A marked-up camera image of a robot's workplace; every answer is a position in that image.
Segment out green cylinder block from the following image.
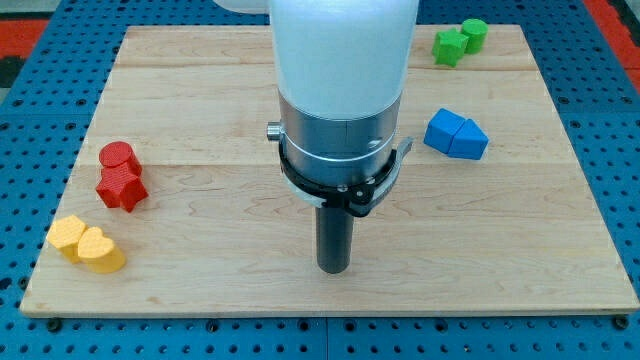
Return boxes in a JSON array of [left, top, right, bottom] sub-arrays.
[[461, 18, 489, 54]]

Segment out blue cube block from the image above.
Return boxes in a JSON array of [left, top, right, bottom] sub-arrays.
[[423, 108, 466, 154]]

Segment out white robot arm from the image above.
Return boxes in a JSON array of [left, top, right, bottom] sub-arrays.
[[216, 0, 419, 185]]

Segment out blue triangle block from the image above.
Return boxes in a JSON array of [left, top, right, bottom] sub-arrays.
[[447, 119, 489, 160]]

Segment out wooden board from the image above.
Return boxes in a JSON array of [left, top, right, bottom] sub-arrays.
[[21, 25, 639, 318]]

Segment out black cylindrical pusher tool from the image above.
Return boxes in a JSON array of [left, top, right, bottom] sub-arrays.
[[315, 208, 354, 274]]

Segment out green star block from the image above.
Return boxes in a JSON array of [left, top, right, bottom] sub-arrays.
[[432, 28, 469, 67]]

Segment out red star block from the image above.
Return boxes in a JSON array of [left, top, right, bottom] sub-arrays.
[[96, 163, 148, 212]]

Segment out red cylinder block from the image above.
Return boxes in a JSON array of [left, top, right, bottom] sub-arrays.
[[98, 141, 142, 175]]

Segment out yellow hexagon block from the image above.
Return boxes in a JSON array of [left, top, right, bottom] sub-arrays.
[[46, 215, 87, 264]]

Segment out black clamp ring with lever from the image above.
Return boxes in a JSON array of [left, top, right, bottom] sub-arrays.
[[277, 136, 415, 218]]

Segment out yellow heart block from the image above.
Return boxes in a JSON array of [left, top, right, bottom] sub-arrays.
[[77, 227, 127, 274]]

